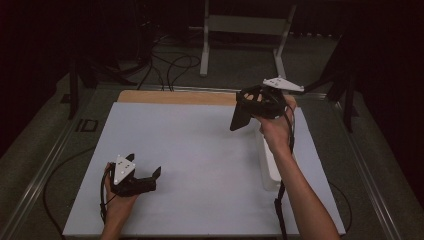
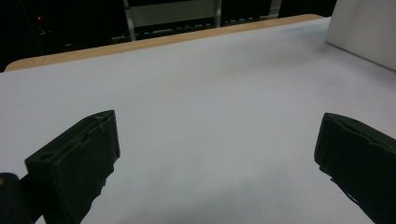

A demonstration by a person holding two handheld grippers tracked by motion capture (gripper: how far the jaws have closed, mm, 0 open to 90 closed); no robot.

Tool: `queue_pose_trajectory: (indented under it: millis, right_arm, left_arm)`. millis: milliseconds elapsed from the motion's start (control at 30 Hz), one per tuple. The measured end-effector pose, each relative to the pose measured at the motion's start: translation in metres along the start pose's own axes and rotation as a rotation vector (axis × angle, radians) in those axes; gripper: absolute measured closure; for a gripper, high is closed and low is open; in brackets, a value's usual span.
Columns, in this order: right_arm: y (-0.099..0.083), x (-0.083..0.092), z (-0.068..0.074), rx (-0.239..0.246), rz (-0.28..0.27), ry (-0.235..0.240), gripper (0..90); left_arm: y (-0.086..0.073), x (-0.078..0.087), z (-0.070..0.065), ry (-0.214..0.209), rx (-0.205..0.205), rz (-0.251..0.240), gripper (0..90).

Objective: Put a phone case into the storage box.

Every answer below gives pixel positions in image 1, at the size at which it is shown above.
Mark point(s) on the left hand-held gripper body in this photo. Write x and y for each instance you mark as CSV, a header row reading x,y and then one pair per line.
x,y
130,186

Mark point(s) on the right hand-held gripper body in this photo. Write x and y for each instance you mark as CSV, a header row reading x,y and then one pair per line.
x,y
271,103

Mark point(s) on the black phone case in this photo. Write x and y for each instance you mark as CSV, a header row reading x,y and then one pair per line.
x,y
240,118

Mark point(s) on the white plastic bin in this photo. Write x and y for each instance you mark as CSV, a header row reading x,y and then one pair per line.
x,y
268,163

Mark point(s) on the person's left hand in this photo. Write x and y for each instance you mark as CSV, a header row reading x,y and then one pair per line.
x,y
120,208

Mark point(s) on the person's right hand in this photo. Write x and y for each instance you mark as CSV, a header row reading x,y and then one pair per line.
x,y
278,133

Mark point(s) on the white metal stand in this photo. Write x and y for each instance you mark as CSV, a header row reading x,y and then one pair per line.
x,y
245,25

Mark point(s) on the black stand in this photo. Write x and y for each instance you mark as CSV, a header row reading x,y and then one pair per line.
x,y
74,93
348,100

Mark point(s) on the metal floor rail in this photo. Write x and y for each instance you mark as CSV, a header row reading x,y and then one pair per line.
x,y
366,173
200,88
40,176

